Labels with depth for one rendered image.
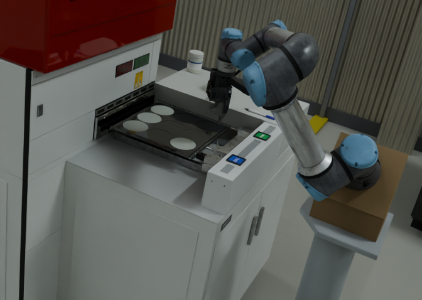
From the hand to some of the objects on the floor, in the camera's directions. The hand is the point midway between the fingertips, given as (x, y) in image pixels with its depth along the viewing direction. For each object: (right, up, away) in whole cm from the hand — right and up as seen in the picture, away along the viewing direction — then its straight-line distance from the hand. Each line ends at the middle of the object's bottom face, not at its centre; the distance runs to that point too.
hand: (221, 117), depth 225 cm
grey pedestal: (+39, -113, +18) cm, 121 cm away
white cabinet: (-22, -83, +54) cm, 102 cm away
